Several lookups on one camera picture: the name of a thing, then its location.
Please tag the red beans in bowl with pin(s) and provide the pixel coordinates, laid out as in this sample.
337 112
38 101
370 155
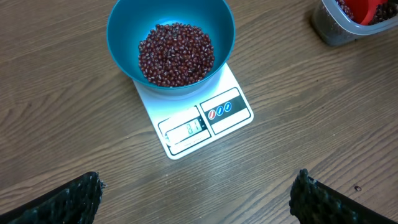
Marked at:
176 55

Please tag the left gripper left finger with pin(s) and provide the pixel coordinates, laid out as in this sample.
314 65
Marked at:
77 201

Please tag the spilled bean on table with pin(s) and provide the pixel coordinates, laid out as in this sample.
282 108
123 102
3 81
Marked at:
358 188

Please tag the white kitchen scale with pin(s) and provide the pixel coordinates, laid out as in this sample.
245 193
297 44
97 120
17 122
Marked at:
186 123

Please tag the orange measuring scoop blue handle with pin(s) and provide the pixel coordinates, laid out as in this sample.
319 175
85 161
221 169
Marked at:
364 10

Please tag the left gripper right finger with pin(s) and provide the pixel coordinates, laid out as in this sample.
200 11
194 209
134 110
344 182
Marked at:
313 202

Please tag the clear plastic container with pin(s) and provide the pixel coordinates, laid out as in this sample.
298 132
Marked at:
335 28

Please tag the blue bowl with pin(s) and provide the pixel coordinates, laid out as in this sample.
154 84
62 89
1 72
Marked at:
130 21

